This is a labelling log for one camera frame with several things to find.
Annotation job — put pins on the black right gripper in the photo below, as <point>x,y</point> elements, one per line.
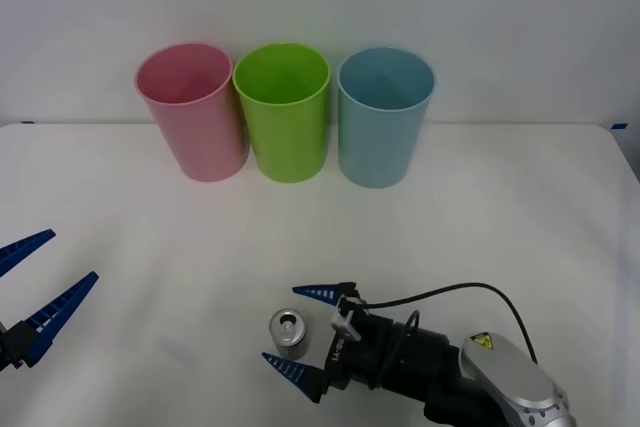
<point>372,357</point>

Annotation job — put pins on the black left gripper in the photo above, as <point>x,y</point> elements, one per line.
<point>6,347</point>

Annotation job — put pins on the silver drink can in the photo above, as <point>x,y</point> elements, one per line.
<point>290,334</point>

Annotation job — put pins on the silver and black right arm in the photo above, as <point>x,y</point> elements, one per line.
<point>500,377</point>

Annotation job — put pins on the green plastic bin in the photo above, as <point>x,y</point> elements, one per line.
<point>287,147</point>

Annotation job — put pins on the pale blue plastic bin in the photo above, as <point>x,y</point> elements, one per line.
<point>375,152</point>

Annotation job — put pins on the pink plastic bin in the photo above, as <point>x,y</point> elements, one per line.
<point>200,142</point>

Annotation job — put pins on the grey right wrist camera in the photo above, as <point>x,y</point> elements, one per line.
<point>346,319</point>

